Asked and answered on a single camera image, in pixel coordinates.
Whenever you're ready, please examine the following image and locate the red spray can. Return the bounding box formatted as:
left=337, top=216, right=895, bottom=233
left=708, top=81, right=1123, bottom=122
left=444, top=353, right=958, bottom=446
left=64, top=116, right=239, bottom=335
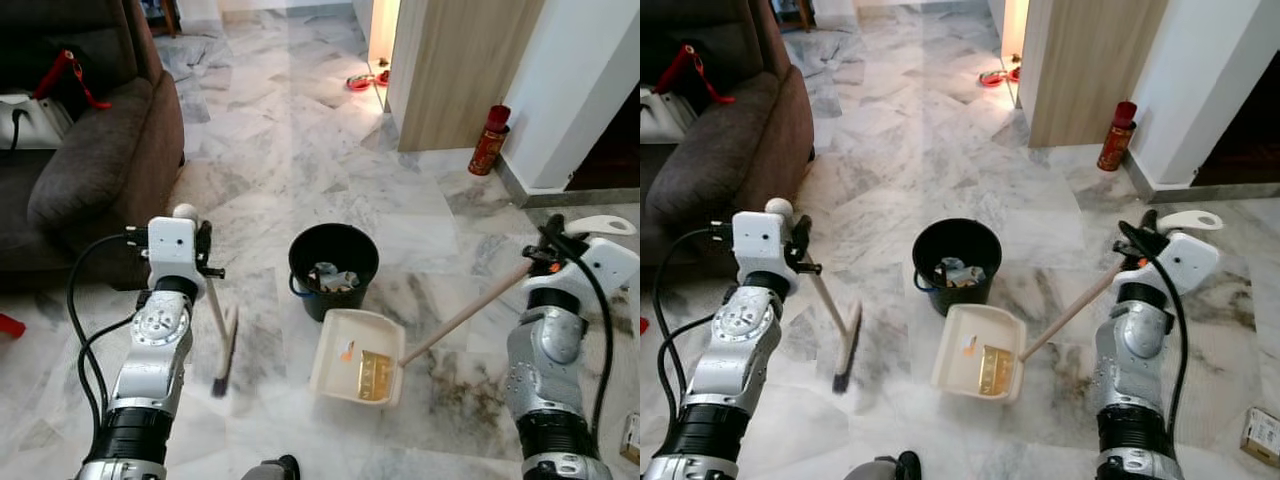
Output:
left=467, top=104, right=512, bottom=178
left=1096, top=100, right=1139, bottom=173

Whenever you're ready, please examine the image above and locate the dark brown sofa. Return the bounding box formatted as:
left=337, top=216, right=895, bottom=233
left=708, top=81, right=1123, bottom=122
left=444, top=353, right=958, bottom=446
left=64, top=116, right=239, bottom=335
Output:
left=640, top=0, right=816, bottom=269
left=0, top=0, right=187, bottom=293

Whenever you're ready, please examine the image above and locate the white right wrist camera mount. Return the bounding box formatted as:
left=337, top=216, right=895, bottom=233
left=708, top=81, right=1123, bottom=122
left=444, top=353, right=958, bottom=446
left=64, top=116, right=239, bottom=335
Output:
left=575, top=237, right=639, bottom=306
left=1140, top=232, right=1221, bottom=301

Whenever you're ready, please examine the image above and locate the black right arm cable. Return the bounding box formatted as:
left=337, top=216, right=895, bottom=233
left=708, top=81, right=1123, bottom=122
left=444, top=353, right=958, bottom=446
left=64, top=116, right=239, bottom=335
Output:
left=1125, top=225, right=1189, bottom=421
left=545, top=225, right=613, bottom=441

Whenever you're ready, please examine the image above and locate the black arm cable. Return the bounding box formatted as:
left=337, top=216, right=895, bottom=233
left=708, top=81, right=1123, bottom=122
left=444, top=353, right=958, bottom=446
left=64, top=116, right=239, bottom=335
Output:
left=1125, top=225, right=1189, bottom=421
left=652, top=226, right=736, bottom=421
left=66, top=232, right=151, bottom=441
left=545, top=225, right=613, bottom=441

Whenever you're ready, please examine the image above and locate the cream dustpan with wooden handle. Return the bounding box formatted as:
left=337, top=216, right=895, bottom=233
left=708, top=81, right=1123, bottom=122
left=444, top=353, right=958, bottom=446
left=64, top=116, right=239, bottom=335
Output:
left=308, top=214, right=638, bottom=407
left=930, top=210, right=1224, bottom=404

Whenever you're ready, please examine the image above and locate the dark wooden furniture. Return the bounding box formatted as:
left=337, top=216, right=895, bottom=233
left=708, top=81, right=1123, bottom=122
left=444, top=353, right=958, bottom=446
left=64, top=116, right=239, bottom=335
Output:
left=770, top=0, right=813, bottom=31
left=140, top=0, right=181, bottom=36

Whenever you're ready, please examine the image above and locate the black plastic bucket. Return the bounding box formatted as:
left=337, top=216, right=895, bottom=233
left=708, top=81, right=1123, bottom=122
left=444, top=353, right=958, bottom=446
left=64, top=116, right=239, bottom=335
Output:
left=288, top=222, right=381, bottom=323
left=912, top=218, right=1004, bottom=318

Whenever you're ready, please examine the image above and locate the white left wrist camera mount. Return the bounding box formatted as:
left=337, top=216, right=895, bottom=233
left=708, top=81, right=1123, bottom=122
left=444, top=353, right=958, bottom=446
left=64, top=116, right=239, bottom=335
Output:
left=147, top=216, right=198, bottom=293
left=732, top=210, right=798, bottom=293

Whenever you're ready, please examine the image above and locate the light wood partition panel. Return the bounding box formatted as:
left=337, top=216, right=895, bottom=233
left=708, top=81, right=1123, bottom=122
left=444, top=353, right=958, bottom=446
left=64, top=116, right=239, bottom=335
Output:
left=1015, top=0, right=1169, bottom=149
left=385, top=0, right=546, bottom=153

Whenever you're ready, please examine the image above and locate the white device on sofa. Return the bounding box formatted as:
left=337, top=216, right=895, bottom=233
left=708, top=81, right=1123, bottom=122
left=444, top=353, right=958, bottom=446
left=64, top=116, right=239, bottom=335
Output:
left=640, top=88, right=691, bottom=144
left=0, top=92, right=76, bottom=151

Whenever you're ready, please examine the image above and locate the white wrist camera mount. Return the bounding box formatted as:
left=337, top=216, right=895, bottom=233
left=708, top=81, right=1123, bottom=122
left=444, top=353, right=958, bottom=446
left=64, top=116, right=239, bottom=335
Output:
left=732, top=210, right=798, bottom=293
left=575, top=237, right=639, bottom=306
left=1140, top=232, right=1221, bottom=301
left=147, top=216, right=198, bottom=293

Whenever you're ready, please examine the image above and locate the red strap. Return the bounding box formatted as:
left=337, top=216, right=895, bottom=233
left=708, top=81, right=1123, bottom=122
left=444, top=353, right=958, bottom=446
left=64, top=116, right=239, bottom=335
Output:
left=33, top=48, right=113, bottom=113
left=655, top=43, right=729, bottom=106

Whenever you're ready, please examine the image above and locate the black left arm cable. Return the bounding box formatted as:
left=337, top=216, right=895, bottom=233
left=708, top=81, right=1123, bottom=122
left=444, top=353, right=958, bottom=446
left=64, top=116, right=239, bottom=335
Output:
left=66, top=232, right=151, bottom=441
left=652, top=226, right=736, bottom=421

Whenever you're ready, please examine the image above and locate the crumpled grey rubbish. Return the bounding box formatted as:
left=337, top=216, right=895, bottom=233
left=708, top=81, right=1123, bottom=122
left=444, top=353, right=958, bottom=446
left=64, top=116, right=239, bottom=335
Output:
left=935, top=257, right=986, bottom=289
left=305, top=262, right=363, bottom=294

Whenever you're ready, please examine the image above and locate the small gold box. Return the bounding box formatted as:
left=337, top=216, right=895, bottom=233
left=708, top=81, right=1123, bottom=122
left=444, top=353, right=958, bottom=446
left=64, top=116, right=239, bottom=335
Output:
left=357, top=349, right=394, bottom=402
left=978, top=345, right=1016, bottom=397

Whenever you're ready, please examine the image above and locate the wooden handled black broom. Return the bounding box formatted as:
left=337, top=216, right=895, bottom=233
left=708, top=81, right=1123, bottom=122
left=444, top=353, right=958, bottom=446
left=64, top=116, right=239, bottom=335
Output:
left=172, top=202, right=241, bottom=399
left=765, top=197, right=865, bottom=393

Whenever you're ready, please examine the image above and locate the grey black robot foot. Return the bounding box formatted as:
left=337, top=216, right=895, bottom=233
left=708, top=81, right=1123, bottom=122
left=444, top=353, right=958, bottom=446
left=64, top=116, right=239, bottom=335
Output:
left=845, top=450, right=923, bottom=480
left=240, top=455, right=301, bottom=480

